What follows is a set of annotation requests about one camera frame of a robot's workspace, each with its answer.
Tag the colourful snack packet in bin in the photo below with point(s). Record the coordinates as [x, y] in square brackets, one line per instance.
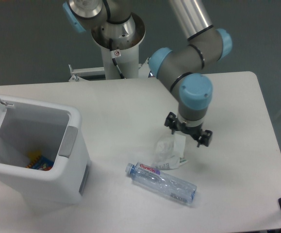
[39, 162]

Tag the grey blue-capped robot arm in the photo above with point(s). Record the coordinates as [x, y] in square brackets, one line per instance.
[179, 72]

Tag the white plastic wrapper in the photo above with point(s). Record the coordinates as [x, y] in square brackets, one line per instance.
[169, 152]

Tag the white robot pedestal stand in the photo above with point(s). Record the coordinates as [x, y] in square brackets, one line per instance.
[119, 45]

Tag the white open trash can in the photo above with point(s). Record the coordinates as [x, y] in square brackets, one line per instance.
[29, 125]

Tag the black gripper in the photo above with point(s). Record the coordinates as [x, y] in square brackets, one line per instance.
[189, 127]

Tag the clear plastic water bottle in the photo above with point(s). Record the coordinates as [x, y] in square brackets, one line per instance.
[163, 183]

